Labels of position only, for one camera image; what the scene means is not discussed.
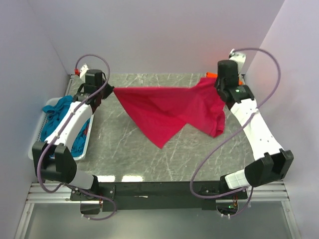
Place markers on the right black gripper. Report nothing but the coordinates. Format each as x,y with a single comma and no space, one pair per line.
217,82

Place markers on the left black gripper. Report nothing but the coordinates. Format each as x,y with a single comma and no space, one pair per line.
109,89

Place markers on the pink t shirt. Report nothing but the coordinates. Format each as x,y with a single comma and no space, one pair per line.
161,112

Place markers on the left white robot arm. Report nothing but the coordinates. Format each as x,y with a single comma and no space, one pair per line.
52,158

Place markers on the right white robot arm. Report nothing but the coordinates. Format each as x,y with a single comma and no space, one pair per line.
271,161

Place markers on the folded orange t shirt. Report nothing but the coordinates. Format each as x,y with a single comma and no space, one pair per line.
214,75

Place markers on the blue t shirt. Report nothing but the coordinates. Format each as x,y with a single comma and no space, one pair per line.
54,111

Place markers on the white plastic laundry basket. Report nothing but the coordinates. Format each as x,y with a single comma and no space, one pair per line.
79,148

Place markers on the black base beam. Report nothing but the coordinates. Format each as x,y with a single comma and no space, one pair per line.
154,195

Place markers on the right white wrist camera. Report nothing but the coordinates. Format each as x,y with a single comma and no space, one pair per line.
238,57

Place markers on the aluminium frame rail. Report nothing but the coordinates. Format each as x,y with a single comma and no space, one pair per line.
273,192

